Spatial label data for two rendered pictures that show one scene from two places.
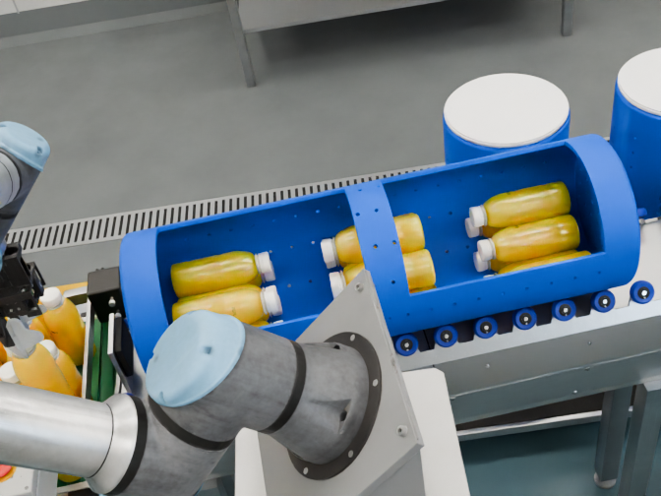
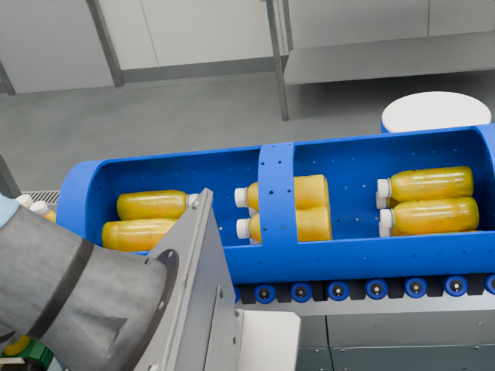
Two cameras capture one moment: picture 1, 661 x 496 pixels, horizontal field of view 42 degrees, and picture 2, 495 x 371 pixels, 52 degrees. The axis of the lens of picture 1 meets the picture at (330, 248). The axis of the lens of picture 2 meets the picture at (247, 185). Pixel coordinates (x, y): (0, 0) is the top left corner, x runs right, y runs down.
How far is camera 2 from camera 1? 0.59 m
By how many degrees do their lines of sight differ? 14
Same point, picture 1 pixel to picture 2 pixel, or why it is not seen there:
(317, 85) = (328, 123)
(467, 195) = (381, 171)
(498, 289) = (384, 251)
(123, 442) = not seen: outside the picture
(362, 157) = not seen: hidden behind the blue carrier
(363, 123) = not seen: hidden behind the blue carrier
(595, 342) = (485, 323)
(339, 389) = (116, 304)
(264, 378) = (15, 272)
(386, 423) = (149, 356)
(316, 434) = (79, 352)
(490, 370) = (378, 330)
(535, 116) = (459, 122)
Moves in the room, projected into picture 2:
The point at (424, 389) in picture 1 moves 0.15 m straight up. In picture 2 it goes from (275, 331) to (260, 256)
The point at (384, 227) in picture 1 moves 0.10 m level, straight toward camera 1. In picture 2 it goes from (282, 177) to (272, 211)
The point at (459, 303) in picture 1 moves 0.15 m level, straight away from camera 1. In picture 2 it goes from (346, 259) to (359, 207)
